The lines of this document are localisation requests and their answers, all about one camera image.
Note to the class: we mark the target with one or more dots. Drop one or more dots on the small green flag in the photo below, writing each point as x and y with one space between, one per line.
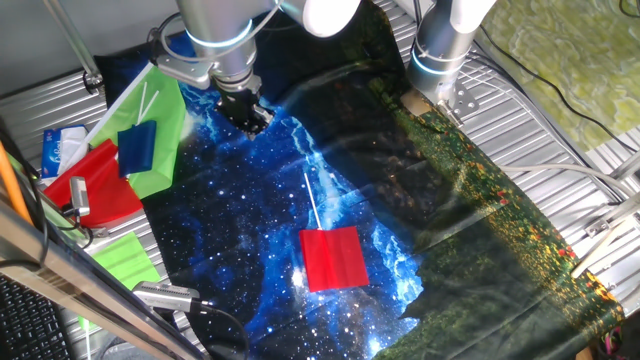
127 260

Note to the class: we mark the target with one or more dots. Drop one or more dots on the small red flag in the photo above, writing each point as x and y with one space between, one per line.
332 260

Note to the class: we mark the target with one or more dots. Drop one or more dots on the orange rod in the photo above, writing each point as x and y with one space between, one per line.
10 180

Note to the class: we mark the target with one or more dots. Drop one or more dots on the grey metal pole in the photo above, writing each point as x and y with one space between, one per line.
74 40

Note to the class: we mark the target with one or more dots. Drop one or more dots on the aluminium frame bar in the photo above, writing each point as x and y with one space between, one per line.
60 265

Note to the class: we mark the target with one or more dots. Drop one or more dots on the large green flag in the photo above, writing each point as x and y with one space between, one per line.
165 110

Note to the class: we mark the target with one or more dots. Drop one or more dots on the white blue tissue pack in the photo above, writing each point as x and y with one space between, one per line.
55 150

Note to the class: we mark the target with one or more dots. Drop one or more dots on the yellow green cloth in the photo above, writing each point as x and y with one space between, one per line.
575 60

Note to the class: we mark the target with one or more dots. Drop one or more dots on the small blue flag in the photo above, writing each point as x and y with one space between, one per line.
137 150

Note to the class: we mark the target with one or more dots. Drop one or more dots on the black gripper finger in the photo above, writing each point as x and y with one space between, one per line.
251 131
264 116

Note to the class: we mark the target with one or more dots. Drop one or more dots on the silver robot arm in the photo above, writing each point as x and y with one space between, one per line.
220 20

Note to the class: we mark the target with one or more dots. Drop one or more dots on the tan cardboard piece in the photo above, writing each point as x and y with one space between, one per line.
414 104

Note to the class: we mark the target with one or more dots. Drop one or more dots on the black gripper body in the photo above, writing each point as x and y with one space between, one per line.
240 102

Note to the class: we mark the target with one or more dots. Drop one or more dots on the silver depth camera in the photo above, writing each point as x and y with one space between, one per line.
165 296
79 195

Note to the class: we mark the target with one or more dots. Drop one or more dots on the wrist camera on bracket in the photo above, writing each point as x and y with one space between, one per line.
185 72

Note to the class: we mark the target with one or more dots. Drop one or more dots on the white metal stand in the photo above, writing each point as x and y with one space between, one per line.
600 245

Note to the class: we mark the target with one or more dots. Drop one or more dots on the large red flag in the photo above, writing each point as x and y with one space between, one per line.
105 195

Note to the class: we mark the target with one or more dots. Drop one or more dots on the galaxy print cloth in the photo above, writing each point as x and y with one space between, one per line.
450 250

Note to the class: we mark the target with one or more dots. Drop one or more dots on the black keyboard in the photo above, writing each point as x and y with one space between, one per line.
25 325

